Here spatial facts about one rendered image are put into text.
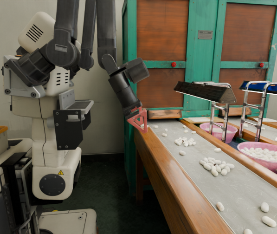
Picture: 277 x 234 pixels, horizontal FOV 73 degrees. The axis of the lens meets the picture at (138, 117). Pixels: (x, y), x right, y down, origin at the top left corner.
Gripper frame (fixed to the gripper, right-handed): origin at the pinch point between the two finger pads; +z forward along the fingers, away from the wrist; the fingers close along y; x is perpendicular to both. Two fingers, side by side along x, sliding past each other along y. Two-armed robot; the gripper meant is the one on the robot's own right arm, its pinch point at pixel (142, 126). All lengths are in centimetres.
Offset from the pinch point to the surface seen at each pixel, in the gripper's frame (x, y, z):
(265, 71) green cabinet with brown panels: -124, 100, 42
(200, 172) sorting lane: -13.7, 10.2, 35.7
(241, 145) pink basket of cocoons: -47, 33, 51
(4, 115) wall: 140, 173, -35
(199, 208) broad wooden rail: -3.9, -14.4, 28.0
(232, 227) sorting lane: -9.7, -20.3, 33.7
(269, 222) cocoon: -19.9, -21.4, 37.2
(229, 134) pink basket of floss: -52, 54, 54
